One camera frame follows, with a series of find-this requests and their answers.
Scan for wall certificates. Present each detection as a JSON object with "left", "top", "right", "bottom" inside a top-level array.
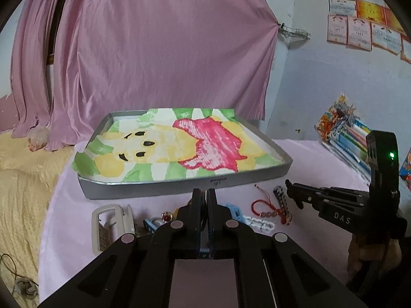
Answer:
[{"left": 327, "top": 0, "right": 410, "bottom": 63}]

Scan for wire wall basket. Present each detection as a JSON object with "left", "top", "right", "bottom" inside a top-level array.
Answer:
[{"left": 279, "top": 23, "right": 311, "bottom": 40}]

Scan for pink curtain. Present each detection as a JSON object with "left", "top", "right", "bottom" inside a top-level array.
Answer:
[{"left": 11, "top": 0, "right": 278, "bottom": 150}]

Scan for red beaded string bracelet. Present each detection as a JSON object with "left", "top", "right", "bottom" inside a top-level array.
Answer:
[{"left": 251, "top": 184, "right": 293, "bottom": 226}]

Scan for grey jewelry tray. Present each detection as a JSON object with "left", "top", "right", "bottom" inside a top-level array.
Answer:
[{"left": 72, "top": 108, "right": 293, "bottom": 200}]

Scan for black white braided bracelet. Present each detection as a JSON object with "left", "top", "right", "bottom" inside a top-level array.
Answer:
[{"left": 272, "top": 185, "right": 291, "bottom": 218}]

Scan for blue smart watch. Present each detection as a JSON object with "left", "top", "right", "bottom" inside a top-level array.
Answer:
[{"left": 143, "top": 203, "right": 245, "bottom": 233}]

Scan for pink table cloth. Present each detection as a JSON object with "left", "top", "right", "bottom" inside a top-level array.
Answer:
[{"left": 38, "top": 138, "right": 373, "bottom": 308}]

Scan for yellow blanket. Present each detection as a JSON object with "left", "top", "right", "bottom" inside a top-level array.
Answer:
[{"left": 1, "top": 132, "right": 74, "bottom": 307}]

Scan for white chain hair clip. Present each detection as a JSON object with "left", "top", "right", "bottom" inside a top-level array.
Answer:
[{"left": 243, "top": 216, "right": 275, "bottom": 234}]

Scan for black cable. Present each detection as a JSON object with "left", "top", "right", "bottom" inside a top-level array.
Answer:
[{"left": 0, "top": 252, "right": 39, "bottom": 299}]

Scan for beige hair claw clip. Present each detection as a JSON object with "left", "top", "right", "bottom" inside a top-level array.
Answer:
[{"left": 91, "top": 204, "right": 135, "bottom": 256}]

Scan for cartoon printed tray liner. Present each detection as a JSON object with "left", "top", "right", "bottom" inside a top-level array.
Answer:
[{"left": 72, "top": 108, "right": 282, "bottom": 183}]

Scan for right hand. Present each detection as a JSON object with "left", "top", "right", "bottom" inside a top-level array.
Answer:
[{"left": 347, "top": 234, "right": 402, "bottom": 275}]

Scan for stack of colourful books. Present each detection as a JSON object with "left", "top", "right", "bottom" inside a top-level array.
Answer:
[{"left": 314, "top": 93, "right": 371, "bottom": 183}]

